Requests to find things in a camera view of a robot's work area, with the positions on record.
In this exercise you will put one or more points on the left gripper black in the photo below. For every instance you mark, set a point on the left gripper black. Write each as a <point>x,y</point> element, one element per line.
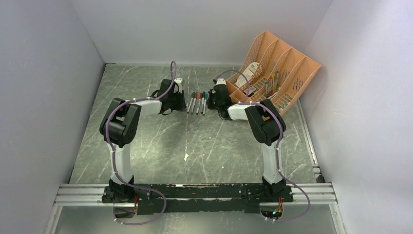
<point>182,105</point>

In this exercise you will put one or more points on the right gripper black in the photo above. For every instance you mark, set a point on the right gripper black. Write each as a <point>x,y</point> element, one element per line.
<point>210,96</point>

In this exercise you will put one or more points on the white pen green end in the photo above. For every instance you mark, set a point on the white pen green end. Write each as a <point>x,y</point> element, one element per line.
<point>205,97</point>

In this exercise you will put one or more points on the white pen brown end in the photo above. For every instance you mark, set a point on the white pen brown end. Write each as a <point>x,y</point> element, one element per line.
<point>199,103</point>

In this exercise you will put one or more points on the white pen red tip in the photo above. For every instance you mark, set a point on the white pen red tip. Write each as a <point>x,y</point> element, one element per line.
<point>191,102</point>

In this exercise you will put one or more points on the white pen grey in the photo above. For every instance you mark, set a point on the white pen grey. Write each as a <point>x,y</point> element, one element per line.
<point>195,96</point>

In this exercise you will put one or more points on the white pen blue cap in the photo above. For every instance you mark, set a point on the white pen blue cap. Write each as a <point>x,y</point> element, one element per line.
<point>202,103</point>

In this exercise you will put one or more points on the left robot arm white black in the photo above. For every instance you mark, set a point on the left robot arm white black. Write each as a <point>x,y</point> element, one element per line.
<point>120,123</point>

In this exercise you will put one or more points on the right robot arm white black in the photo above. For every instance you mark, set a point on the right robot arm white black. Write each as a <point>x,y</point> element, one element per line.
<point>267,127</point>

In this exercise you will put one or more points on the pens bundle in organizer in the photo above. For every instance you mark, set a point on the pens bundle in organizer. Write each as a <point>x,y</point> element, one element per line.
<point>271,86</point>

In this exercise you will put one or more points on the orange plastic file organizer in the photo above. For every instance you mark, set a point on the orange plastic file organizer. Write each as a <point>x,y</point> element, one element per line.
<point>296,70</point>

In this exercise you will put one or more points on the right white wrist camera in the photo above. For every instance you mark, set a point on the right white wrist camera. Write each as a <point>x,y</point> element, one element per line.
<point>220,81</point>

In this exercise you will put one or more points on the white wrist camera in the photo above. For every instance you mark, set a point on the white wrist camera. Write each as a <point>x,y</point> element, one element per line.
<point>220,81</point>
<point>179,83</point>

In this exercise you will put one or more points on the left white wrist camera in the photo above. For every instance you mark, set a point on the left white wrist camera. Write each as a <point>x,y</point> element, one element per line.
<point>179,83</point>

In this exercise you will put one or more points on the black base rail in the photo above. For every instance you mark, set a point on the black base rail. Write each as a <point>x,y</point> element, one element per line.
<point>173,198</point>

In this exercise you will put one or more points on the aluminium frame rail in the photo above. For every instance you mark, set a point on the aluminium frame rail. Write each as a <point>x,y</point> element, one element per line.
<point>78,209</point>

